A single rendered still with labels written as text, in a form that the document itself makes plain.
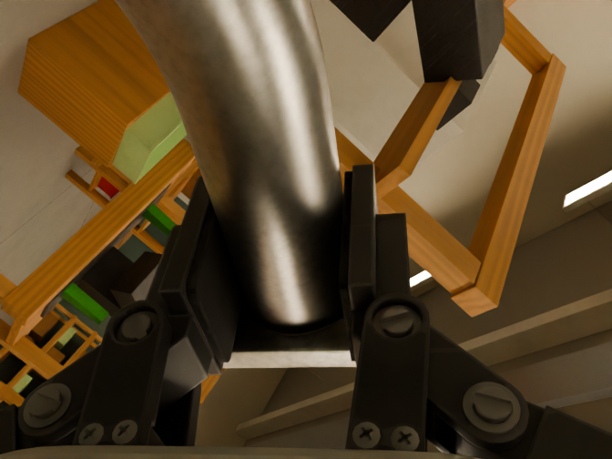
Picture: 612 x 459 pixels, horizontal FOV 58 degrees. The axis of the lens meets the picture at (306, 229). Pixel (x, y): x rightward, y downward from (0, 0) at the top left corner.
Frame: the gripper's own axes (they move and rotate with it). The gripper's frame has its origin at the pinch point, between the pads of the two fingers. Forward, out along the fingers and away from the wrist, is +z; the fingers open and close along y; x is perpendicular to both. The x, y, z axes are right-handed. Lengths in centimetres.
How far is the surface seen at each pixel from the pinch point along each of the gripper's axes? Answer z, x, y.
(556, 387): 153, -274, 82
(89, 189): 358, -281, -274
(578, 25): 540, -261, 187
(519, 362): 318, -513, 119
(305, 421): 412, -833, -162
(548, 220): 523, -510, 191
